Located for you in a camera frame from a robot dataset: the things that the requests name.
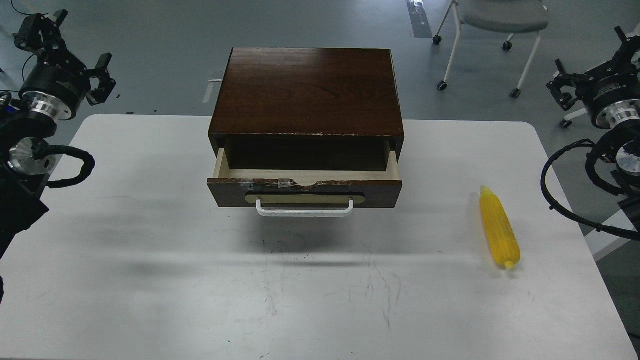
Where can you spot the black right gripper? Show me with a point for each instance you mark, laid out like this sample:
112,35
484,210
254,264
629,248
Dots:
609,83

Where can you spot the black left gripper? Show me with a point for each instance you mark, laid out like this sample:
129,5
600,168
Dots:
58,72

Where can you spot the yellow toy corn cob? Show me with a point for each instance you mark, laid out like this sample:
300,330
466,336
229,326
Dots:
503,244

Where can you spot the wooden drawer with white handle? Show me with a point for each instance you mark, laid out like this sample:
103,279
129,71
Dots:
306,173

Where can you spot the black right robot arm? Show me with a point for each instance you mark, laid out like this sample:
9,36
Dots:
611,163

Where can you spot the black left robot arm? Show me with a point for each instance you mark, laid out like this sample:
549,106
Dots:
29,164

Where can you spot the grey tape strip on floor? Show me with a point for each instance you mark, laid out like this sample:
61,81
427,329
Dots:
419,21

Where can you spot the dark wooden cabinet box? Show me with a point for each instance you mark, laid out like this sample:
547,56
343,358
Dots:
308,92

